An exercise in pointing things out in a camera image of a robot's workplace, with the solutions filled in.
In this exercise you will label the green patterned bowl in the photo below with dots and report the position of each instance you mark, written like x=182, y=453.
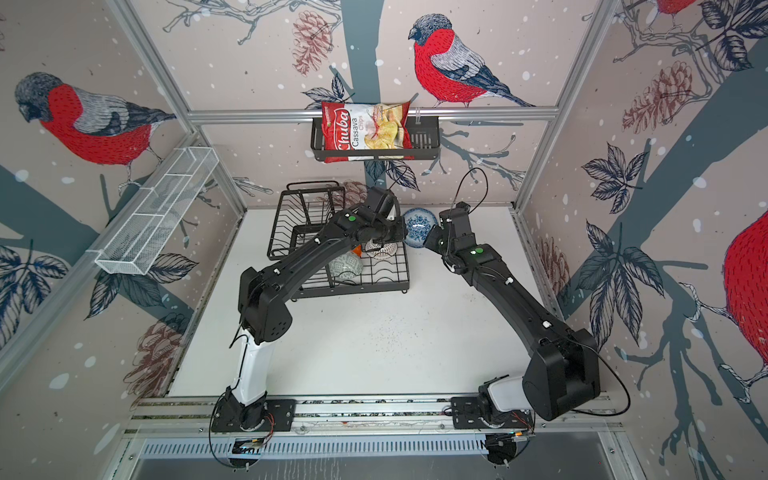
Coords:
x=346, y=268

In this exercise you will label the white lattice patterned bowl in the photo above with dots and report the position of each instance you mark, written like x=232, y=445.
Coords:
x=380, y=251

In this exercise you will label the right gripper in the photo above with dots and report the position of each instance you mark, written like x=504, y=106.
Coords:
x=436, y=233

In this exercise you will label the red cassava chips bag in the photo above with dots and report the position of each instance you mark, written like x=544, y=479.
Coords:
x=356, y=127

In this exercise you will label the black wall basket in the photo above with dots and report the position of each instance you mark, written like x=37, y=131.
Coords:
x=424, y=136

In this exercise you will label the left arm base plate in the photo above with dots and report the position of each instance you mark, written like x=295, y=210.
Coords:
x=282, y=414

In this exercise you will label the black wire dish rack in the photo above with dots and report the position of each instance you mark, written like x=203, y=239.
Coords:
x=303, y=210

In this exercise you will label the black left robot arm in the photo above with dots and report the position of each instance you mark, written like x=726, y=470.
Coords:
x=264, y=316

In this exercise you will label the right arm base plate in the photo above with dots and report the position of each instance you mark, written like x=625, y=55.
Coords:
x=479, y=412

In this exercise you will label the white mesh wall shelf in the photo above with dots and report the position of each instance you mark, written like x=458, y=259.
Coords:
x=142, y=237

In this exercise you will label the blue white floral bowl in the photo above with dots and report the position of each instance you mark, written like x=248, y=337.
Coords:
x=419, y=223

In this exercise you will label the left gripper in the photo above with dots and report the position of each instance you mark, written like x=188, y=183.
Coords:
x=400, y=230

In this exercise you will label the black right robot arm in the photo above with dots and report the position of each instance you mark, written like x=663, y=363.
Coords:
x=563, y=372

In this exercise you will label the aluminium front rail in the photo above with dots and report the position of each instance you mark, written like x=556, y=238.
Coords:
x=343, y=415

